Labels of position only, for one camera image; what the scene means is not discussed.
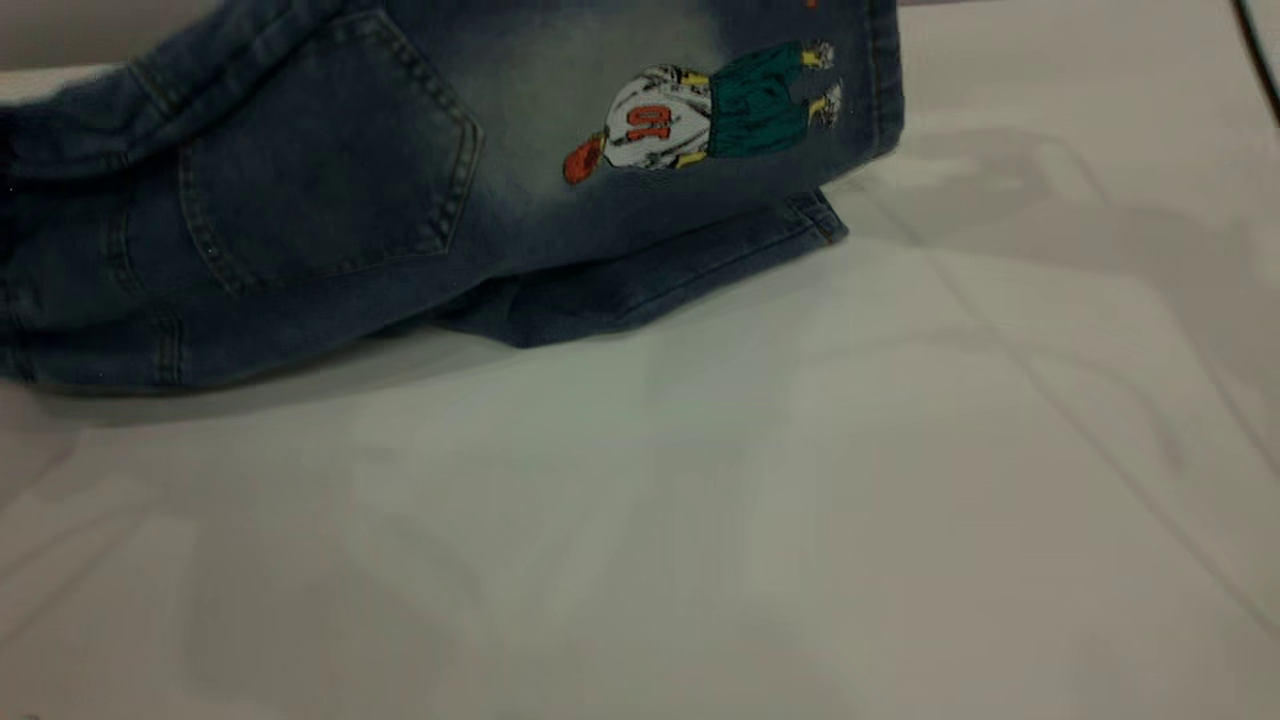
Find blue denim shorts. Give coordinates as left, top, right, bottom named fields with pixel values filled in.
left=0, top=0, right=906, bottom=396

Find long black cable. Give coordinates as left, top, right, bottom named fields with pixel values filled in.
left=1234, top=0, right=1280, bottom=128

